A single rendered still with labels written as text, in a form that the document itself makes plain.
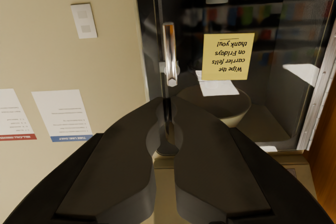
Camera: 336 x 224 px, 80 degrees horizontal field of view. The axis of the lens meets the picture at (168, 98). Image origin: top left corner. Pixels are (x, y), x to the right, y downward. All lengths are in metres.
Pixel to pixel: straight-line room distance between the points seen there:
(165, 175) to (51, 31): 0.67
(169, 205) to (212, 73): 0.27
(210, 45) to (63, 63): 0.68
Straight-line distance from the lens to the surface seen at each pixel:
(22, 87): 1.05
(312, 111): 0.45
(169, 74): 0.29
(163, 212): 0.46
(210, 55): 0.34
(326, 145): 0.55
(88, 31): 0.82
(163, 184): 0.45
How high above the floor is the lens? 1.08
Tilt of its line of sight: 28 degrees up
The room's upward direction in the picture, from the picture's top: 176 degrees clockwise
